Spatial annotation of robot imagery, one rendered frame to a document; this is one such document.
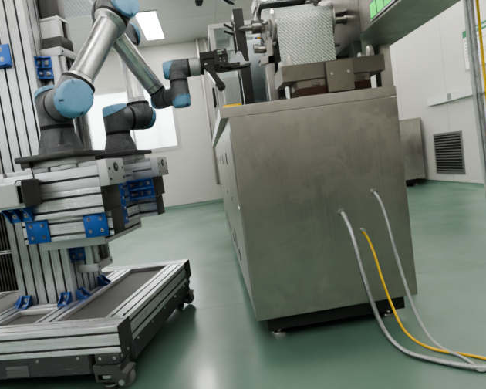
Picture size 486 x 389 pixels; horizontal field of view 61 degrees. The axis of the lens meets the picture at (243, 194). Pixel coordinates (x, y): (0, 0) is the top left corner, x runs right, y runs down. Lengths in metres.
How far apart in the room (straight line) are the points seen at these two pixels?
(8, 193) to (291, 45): 1.22
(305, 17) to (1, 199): 1.35
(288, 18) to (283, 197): 0.78
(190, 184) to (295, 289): 5.86
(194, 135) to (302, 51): 5.60
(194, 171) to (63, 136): 5.82
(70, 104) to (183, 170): 5.94
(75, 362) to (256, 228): 0.76
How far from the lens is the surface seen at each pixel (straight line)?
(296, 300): 1.63
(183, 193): 7.36
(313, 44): 1.89
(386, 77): 2.11
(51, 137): 1.59
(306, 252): 1.59
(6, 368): 1.75
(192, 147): 7.34
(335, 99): 1.60
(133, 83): 2.17
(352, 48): 1.97
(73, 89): 1.48
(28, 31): 1.93
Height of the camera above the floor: 0.71
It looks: 5 degrees down
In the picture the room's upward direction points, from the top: 8 degrees counter-clockwise
